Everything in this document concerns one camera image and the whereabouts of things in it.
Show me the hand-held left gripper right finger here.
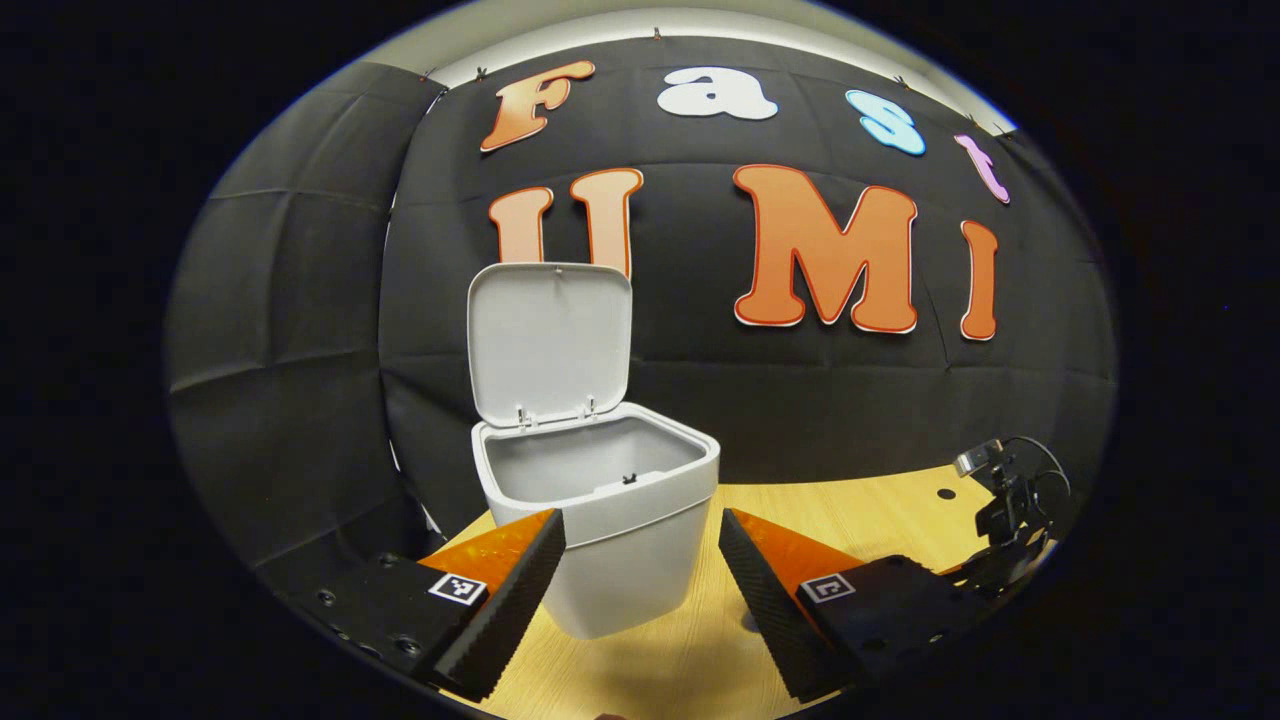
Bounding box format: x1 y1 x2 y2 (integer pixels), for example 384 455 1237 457
717 507 991 704

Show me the black backdrop cloth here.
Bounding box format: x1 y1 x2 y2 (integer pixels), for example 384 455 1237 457
378 35 1118 541

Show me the white desktop garbage bin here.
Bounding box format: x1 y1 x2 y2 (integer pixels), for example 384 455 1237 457
466 262 722 641

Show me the wooden desktop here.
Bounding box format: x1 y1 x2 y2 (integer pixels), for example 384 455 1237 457
420 462 1061 720

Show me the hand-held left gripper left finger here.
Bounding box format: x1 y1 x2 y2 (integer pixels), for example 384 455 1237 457
285 508 568 703

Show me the black quilted cloth panel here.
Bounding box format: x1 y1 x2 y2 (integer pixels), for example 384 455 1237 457
165 60 448 591

